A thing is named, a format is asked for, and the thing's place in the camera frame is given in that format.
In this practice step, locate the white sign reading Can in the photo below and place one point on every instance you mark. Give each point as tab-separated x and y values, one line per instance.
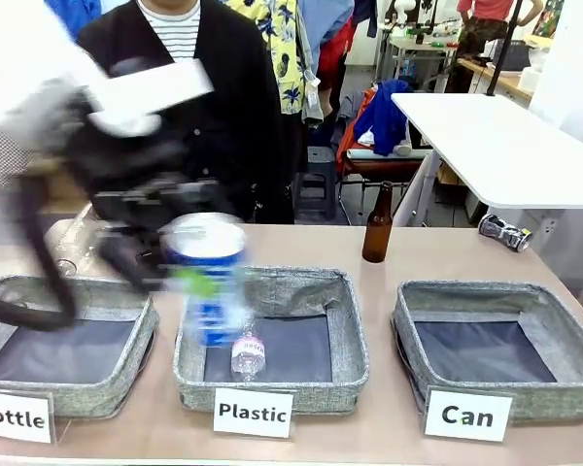
466	416

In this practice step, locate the grey plastic stool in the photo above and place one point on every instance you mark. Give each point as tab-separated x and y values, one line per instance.
317	184

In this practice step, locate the white sign reading Bottle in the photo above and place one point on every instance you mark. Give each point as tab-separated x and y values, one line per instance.
14	417

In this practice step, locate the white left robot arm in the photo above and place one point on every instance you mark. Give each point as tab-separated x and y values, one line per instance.
53	58

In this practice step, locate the blue and white drink can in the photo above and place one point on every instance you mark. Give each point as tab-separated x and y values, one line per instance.
209	247

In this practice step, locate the brown glass bottle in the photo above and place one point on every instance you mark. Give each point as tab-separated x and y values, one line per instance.
377	233

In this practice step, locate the black pole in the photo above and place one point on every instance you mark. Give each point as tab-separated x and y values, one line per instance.
504	48

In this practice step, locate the red garment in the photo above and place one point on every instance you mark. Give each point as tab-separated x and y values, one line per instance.
335	53

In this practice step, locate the grey fabric basket, plastic label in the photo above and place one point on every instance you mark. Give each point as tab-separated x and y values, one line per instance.
350	340

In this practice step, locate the orange garment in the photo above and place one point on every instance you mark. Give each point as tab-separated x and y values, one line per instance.
349	136

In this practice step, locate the grey fabric basket, bottle label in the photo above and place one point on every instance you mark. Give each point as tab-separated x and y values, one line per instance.
102	393

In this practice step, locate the white sign reading Plastic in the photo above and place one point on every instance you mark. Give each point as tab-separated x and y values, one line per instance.
252	412

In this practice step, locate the grey fabric basket, can label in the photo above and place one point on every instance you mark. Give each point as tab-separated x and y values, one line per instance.
563	398

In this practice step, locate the white side table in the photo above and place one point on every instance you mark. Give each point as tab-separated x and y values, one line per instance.
495	145

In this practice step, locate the person in red shirt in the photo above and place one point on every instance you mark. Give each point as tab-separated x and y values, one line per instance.
486	29

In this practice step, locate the crushed clear plastic bottle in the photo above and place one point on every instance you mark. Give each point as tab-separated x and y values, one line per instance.
247	354

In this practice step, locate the blue jacket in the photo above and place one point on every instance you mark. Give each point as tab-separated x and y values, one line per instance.
384	116

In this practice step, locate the person in black cardigan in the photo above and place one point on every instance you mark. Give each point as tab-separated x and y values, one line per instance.
238	107

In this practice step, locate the crushed black can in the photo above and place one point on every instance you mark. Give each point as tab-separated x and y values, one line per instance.
505	233

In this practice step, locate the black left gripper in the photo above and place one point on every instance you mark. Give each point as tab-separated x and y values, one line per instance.
131	189

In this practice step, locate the yellow floral shirt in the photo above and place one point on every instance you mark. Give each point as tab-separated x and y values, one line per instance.
286	53

